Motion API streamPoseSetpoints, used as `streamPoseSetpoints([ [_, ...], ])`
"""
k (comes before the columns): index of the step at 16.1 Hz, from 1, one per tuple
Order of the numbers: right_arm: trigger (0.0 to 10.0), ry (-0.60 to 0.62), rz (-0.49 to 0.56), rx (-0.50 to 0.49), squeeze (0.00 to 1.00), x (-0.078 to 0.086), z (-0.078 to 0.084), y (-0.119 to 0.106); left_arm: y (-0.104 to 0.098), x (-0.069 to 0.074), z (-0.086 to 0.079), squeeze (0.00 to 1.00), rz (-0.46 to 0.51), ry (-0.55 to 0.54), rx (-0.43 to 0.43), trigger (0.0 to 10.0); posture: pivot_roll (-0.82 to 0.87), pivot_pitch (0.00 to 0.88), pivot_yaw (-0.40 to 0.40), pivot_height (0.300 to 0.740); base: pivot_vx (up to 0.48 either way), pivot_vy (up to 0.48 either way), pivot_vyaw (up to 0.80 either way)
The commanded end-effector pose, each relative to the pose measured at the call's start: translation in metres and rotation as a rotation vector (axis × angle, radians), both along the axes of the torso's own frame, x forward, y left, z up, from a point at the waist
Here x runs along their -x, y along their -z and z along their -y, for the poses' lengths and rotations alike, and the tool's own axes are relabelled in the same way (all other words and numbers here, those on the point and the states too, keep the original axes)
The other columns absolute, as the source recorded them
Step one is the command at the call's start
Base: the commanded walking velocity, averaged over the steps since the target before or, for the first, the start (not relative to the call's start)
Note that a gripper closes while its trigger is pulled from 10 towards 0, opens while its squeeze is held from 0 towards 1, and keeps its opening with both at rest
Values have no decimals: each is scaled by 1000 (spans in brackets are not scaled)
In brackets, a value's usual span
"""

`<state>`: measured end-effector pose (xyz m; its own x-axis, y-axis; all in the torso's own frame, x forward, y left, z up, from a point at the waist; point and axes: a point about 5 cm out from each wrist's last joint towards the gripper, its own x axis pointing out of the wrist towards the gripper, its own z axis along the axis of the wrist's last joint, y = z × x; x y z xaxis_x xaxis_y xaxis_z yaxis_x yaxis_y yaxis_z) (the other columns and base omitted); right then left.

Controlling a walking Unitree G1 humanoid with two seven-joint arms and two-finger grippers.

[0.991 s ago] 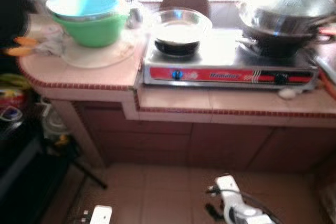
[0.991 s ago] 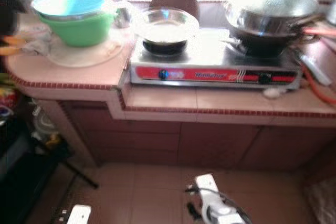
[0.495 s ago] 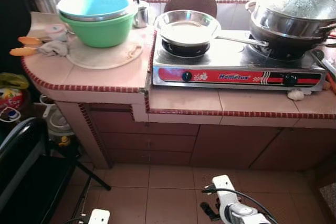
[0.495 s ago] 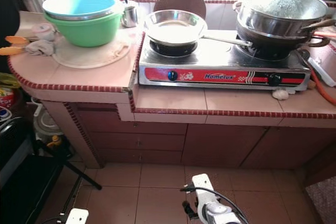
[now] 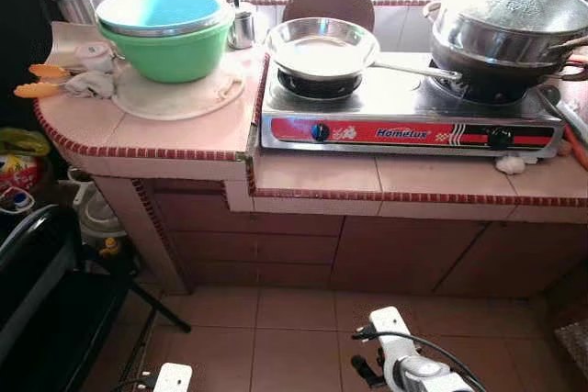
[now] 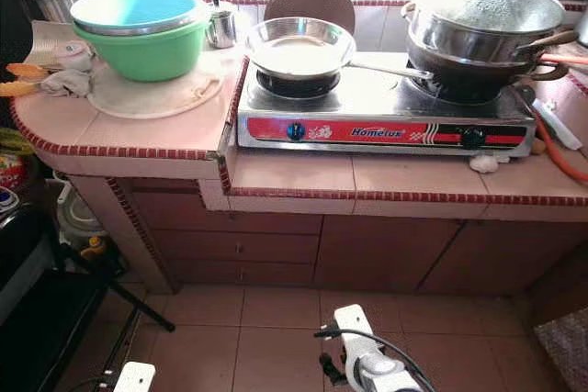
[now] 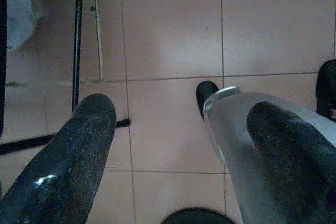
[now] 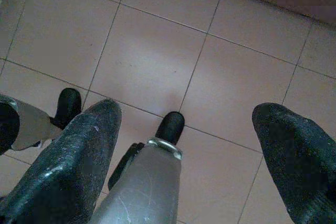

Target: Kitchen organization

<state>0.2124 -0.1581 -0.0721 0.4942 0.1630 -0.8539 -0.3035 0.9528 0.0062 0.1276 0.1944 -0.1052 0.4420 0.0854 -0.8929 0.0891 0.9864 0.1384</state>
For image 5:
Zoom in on steel frying pan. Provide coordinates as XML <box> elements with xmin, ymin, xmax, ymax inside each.
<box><xmin>266</xmin><ymin>17</ymin><xmax>463</xmax><ymax>83</ymax></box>

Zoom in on grey dish cloth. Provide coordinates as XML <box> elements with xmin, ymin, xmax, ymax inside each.
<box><xmin>62</xmin><ymin>71</ymin><xmax>116</xmax><ymax>99</ymax></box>

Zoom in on colourful plastic bags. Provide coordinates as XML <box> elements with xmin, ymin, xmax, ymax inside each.
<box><xmin>0</xmin><ymin>128</ymin><xmax>51</xmax><ymax>218</ymax></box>

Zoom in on brown wooden base cabinet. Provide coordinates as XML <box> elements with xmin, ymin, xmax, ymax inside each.
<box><xmin>87</xmin><ymin>176</ymin><xmax>588</xmax><ymax>299</ymax></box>

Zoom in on small steel mug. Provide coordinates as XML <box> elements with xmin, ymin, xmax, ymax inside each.
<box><xmin>228</xmin><ymin>0</ymin><xmax>258</xmax><ymax>50</ymax></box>

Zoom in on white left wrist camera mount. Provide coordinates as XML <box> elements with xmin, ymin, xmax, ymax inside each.
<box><xmin>152</xmin><ymin>363</ymin><xmax>194</xmax><ymax>392</ymax></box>

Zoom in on grey floor mat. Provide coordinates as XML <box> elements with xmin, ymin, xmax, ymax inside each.
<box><xmin>556</xmin><ymin>319</ymin><xmax>588</xmax><ymax>375</ymax></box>

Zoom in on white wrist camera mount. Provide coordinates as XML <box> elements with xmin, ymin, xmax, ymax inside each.
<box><xmin>152</xmin><ymin>363</ymin><xmax>194</xmax><ymax>392</ymax></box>
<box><xmin>369</xmin><ymin>307</ymin><xmax>419</xmax><ymax>384</ymax></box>

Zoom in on round white cutting board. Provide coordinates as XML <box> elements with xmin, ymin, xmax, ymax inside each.
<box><xmin>110</xmin><ymin>66</ymin><xmax>247</xmax><ymax>122</ymax></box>

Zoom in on white garlic bulb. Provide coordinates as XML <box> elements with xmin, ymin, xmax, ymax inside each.
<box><xmin>494</xmin><ymin>155</ymin><xmax>525</xmax><ymax>175</ymax></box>

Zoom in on green plastic basin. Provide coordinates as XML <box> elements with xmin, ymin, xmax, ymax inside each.
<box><xmin>99</xmin><ymin>20</ymin><xmax>232</xmax><ymax>84</ymax></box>

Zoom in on steel and red gas stove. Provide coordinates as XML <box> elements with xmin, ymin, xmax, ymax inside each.
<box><xmin>260</xmin><ymin>52</ymin><xmax>566</xmax><ymax>159</ymax></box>

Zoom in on white plastic water container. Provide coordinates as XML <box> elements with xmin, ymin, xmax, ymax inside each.
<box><xmin>69</xmin><ymin>172</ymin><xmax>130</xmax><ymax>257</ymax></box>

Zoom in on white rectangular plastic bar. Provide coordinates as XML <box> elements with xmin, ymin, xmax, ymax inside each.
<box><xmin>537</xmin><ymin>84</ymin><xmax>588</xmax><ymax>140</ymax></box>

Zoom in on black metal cart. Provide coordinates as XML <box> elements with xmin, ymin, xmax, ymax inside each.
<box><xmin>0</xmin><ymin>204</ymin><xmax>192</xmax><ymax>392</ymax></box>

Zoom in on steel pot with lid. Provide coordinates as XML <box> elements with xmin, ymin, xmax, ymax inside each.
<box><xmin>423</xmin><ymin>0</ymin><xmax>588</xmax><ymax>67</ymax></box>

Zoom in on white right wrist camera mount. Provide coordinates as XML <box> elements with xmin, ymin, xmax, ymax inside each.
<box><xmin>369</xmin><ymin>307</ymin><xmax>419</xmax><ymax>384</ymax></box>

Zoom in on orange plastic utensil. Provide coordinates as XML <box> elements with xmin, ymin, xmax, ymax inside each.
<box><xmin>28</xmin><ymin>63</ymin><xmax>70</xmax><ymax>79</ymax></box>
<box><xmin>14</xmin><ymin>82</ymin><xmax>67</xmax><ymax>99</ymax></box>

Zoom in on black wok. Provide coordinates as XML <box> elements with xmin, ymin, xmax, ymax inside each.
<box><xmin>450</xmin><ymin>39</ymin><xmax>588</xmax><ymax>104</ymax></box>

